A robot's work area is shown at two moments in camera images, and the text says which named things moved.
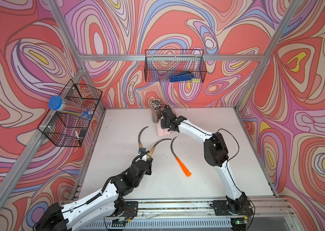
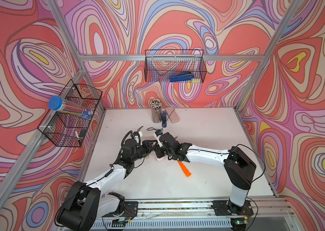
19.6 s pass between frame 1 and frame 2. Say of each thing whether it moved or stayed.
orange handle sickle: stayed
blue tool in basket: stayed
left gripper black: moved
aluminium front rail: stayed
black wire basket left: stayed
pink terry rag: moved
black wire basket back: stayed
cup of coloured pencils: stayed
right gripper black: moved
